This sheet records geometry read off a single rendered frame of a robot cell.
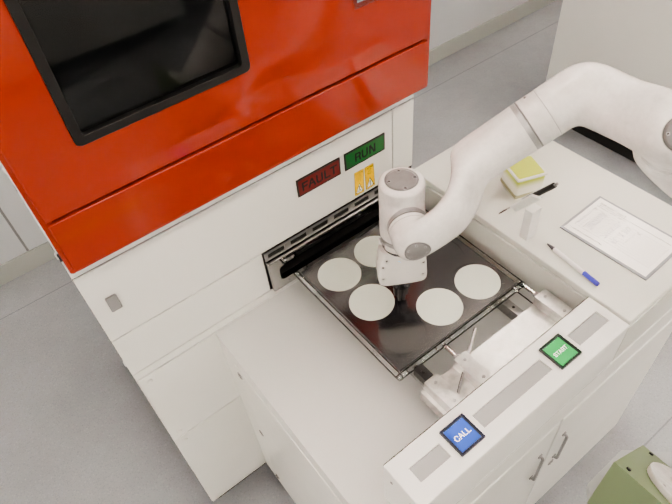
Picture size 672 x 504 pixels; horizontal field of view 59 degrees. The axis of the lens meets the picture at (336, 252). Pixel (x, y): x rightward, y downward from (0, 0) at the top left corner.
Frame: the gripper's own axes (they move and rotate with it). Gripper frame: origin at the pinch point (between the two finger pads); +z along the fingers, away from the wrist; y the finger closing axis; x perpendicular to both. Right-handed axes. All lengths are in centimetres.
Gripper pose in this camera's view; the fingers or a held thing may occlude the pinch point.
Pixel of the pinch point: (400, 289)
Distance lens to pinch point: 130.3
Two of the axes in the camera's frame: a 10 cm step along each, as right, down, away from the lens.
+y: 9.9, -1.4, 0.3
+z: 0.7, 6.7, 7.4
